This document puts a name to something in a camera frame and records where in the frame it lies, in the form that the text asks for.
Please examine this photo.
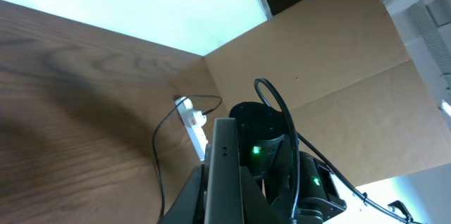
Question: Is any white power strip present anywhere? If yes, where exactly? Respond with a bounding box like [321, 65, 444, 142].
[175, 97, 209, 161]

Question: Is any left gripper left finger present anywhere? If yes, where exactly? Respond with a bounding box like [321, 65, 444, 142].
[160, 164, 205, 224]

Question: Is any black USB charging cable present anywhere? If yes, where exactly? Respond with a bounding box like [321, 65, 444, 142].
[151, 94, 223, 224]

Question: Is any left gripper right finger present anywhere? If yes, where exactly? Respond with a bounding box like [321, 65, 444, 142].
[240, 166, 281, 224]

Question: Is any Galaxy S25 Ultra smartphone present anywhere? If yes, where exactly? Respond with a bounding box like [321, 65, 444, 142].
[204, 118, 244, 224]

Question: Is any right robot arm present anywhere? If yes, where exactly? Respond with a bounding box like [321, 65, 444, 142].
[230, 101, 414, 223]

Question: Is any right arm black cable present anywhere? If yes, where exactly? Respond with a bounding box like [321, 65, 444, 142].
[253, 77, 424, 224]

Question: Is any brown cardboard panel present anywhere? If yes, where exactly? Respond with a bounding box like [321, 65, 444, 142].
[206, 0, 450, 186]

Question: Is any white USB charger adapter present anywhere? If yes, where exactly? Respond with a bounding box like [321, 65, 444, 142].
[187, 111, 206, 127]

